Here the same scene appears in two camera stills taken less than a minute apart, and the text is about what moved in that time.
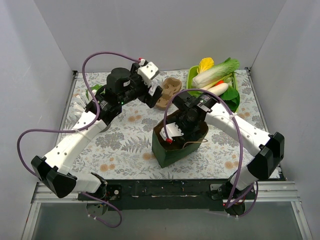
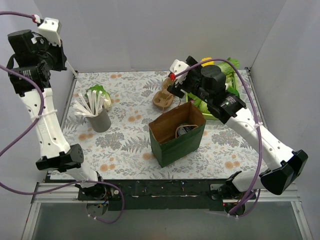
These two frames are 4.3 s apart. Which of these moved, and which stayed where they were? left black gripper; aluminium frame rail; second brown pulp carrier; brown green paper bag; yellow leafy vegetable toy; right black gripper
Moved: left black gripper; right black gripper
Stayed: aluminium frame rail; second brown pulp carrier; yellow leafy vegetable toy; brown green paper bag
